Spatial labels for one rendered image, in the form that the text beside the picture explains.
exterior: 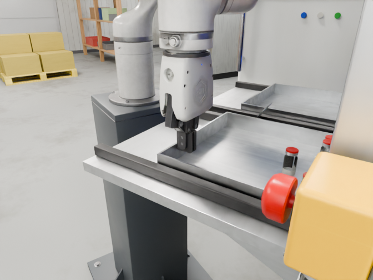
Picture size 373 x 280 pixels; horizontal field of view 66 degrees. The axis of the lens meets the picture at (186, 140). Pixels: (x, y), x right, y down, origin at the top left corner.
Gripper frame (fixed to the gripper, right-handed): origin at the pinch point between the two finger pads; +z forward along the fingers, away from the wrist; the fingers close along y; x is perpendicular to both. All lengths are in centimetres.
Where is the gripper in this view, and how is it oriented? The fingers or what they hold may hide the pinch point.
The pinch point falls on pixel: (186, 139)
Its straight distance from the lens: 51.9
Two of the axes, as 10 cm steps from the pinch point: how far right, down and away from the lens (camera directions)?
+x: -8.3, -2.3, 5.1
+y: 5.6, -3.5, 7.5
